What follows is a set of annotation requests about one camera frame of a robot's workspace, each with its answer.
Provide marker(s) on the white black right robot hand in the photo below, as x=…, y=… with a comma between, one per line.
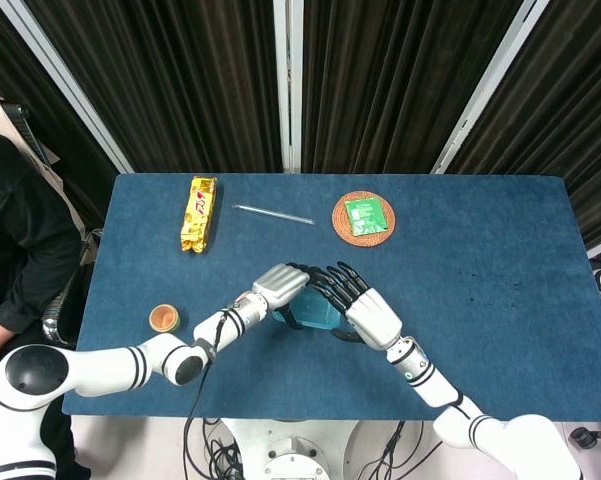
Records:
x=375, y=317

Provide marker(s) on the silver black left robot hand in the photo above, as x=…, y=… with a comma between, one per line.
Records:
x=282, y=282

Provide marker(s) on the blue cup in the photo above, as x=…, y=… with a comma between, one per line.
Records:
x=314, y=311

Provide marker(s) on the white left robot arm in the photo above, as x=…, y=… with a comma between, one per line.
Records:
x=105, y=367

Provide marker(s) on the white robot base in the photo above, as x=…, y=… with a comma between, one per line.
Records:
x=290, y=450

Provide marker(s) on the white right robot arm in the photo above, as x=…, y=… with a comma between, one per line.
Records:
x=440, y=392

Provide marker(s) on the clear wrapped straw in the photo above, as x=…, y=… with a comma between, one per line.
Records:
x=275, y=214

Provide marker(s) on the round woven rattan coaster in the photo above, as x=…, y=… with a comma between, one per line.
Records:
x=339, y=227

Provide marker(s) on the green square packet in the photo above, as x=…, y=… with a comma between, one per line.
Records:
x=365, y=215

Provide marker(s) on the yellow snack package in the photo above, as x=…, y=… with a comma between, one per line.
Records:
x=199, y=215

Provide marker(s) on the blue table cloth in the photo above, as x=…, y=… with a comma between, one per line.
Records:
x=480, y=280

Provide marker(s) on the dark pleated curtain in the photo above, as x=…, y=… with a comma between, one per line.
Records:
x=180, y=85
x=390, y=85
x=570, y=110
x=40, y=90

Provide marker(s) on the black chair with chrome base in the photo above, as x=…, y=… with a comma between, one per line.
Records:
x=56, y=322

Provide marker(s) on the black floor stand foot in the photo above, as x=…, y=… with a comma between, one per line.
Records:
x=587, y=437

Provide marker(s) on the person in black clothing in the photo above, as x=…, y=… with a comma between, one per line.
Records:
x=20, y=240

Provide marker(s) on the white frame post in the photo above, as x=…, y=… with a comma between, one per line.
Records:
x=490, y=90
x=65, y=90
x=289, y=85

